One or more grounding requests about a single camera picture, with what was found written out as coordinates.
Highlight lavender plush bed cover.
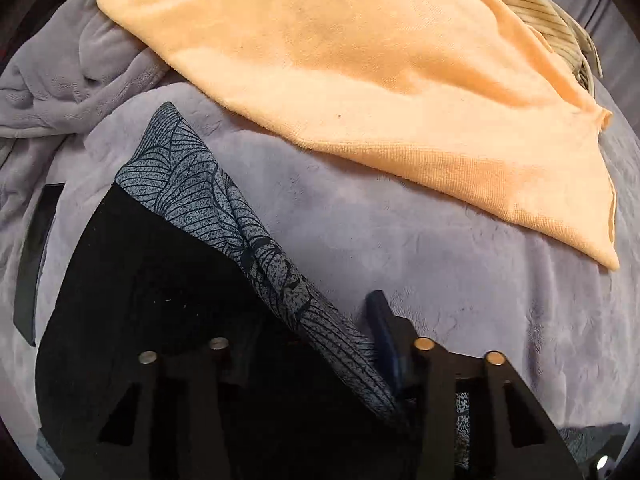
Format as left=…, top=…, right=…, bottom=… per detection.
left=0, top=79, right=640, bottom=441

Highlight black smartphone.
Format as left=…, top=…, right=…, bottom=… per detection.
left=13, top=183, right=64, bottom=347

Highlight grey fleece blanket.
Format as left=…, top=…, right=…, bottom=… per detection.
left=1, top=0, right=168, bottom=139

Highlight black pants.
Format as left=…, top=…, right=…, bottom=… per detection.
left=35, top=186, right=409, bottom=479

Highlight peach orange towel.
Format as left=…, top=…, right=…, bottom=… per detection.
left=96, top=0, right=620, bottom=270

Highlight beige striped garment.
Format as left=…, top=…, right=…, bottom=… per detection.
left=501, top=0, right=603, bottom=96

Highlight grey leaf-patterned cloth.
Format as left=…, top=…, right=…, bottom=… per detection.
left=114, top=102, right=471, bottom=470

